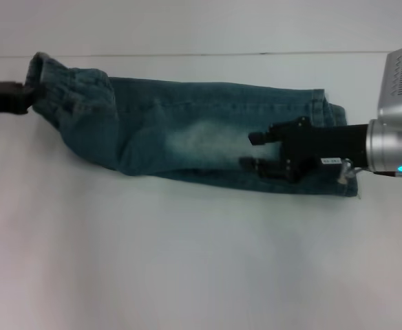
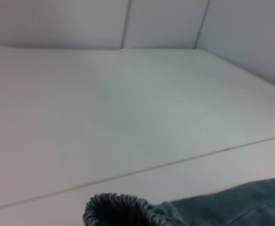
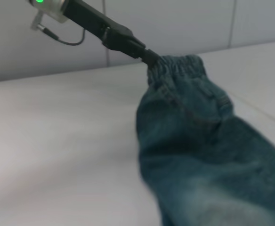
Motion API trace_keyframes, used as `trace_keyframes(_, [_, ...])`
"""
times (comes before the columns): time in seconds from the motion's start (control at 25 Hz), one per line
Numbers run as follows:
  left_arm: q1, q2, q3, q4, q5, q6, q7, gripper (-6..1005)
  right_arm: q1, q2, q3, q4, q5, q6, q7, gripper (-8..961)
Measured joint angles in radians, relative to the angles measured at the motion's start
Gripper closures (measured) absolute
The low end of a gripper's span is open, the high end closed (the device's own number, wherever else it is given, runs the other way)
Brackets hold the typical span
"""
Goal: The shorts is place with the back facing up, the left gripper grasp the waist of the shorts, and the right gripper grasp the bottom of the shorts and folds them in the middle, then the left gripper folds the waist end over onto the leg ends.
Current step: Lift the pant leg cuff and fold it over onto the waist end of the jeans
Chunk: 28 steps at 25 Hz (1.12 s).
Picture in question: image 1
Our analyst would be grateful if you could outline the blue denim shorts with embroidery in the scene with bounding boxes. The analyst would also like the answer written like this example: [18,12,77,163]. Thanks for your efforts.
[24,51,360,200]

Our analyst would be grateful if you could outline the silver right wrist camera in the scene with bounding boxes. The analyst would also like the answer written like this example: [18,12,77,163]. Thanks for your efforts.
[376,49,402,121]

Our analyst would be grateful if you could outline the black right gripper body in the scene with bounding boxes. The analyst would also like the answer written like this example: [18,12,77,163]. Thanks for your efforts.
[279,116,369,183]

